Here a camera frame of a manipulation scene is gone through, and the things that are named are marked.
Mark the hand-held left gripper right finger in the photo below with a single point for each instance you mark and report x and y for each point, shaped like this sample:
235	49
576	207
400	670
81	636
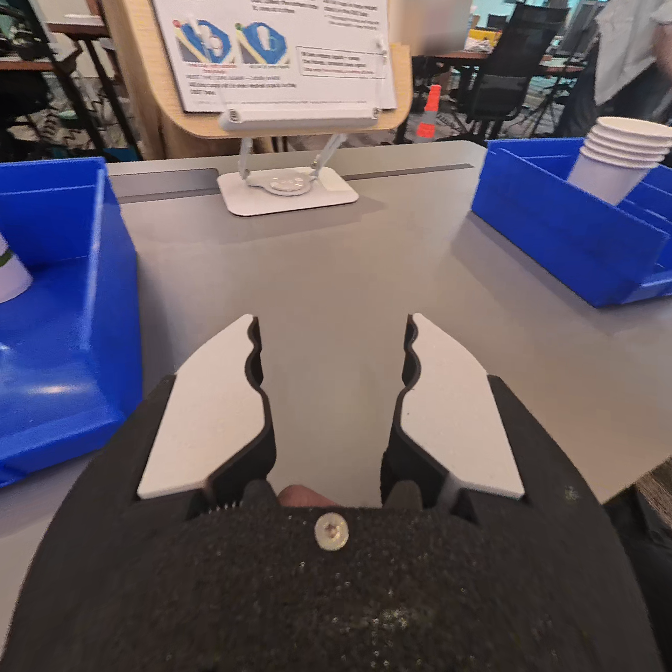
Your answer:
462	420

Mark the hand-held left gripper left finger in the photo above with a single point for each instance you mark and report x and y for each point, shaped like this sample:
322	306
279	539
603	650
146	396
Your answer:
204	420

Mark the blue plastic bin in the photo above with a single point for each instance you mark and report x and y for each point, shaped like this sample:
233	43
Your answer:
68	341
551	236

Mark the white paper cup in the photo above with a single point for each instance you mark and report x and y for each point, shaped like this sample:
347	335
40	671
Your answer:
13	278

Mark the stack of nested paper cups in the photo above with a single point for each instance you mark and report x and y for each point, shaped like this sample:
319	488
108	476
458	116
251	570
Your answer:
609	178

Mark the person's left hand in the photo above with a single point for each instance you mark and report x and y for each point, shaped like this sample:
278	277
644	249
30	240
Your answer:
304	497

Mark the orange traffic cone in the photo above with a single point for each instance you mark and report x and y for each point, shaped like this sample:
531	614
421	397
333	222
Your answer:
426	128

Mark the black office chair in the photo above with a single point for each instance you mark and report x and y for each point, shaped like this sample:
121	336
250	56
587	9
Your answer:
504	89

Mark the printed instruction sheet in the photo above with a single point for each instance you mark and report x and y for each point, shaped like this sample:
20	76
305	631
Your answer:
273	52

